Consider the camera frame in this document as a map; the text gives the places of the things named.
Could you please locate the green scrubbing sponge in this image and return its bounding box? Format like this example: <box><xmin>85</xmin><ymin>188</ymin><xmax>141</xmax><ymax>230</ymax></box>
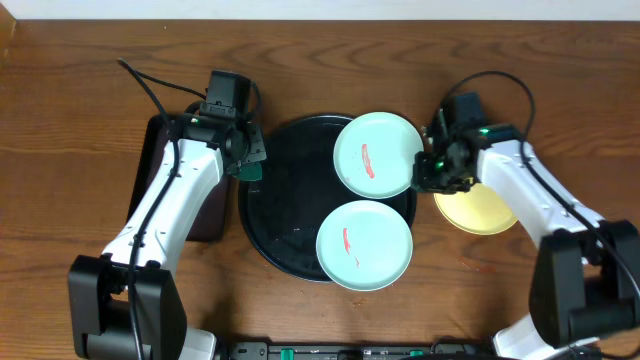
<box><xmin>233</xmin><ymin>163</ymin><xmax>263</xmax><ymax>182</ymax></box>

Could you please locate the yellow plate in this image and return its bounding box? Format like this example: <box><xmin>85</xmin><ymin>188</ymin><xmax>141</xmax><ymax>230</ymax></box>
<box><xmin>434</xmin><ymin>183</ymin><xmax>517</xmax><ymax>236</ymax></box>

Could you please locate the light blue plate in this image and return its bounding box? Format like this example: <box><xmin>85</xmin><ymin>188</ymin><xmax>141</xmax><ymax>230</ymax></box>
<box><xmin>316</xmin><ymin>200</ymin><xmax>413</xmax><ymax>292</ymax></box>
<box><xmin>333</xmin><ymin>112</ymin><xmax>424</xmax><ymax>199</ymax></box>

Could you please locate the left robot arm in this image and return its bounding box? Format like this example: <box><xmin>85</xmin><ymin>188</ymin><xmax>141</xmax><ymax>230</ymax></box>
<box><xmin>68</xmin><ymin>114</ymin><xmax>266</xmax><ymax>360</ymax></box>

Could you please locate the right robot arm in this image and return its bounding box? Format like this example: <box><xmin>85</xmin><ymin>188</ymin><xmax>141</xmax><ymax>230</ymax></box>
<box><xmin>412</xmin><ymin>125</ymin><xmax>639</xmax><ymax>359</ymax></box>

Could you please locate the round black tray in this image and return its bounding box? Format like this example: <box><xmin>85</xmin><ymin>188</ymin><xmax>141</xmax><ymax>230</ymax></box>
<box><xmin>237</xmin><ymin>114</ymin><xmax>418</xmax><ymax>283</ymax></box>

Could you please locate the black rectangular tray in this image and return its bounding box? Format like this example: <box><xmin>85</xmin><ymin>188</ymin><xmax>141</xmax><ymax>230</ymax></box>
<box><xmin>127</xmin><ymin>115</ymin><xmax>231</xmax><ymax>243</ymax></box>

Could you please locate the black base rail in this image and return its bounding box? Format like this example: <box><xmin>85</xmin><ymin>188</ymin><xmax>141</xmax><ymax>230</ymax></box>
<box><xmin>213</xmin><ymin>342</ymin><xmax>498</xmax><ymax>360</ymax></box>

